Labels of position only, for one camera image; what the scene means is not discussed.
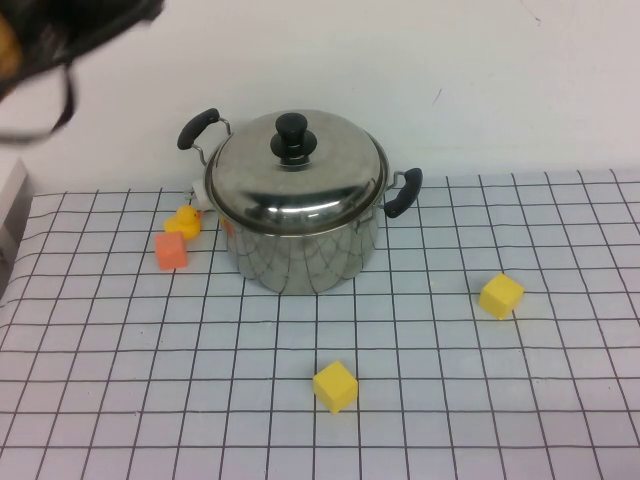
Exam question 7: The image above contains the orange foam cube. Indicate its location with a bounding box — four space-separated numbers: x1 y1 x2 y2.
153 230 189 272

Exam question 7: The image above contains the yellow foam cube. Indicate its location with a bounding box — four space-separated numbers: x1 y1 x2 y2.
312 360 360 416
477 272 526 321

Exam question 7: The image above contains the yellow rubber duck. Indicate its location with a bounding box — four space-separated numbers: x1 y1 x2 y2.
163 204 204 242

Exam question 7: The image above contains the white power adapter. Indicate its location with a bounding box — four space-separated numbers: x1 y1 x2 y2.
186 177 215 212

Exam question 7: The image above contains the white black grid tablecloth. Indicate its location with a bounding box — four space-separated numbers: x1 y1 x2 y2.
0 168 640 480

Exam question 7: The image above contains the stainless steel pot lid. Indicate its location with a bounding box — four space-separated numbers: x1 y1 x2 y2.
204 108 392 236

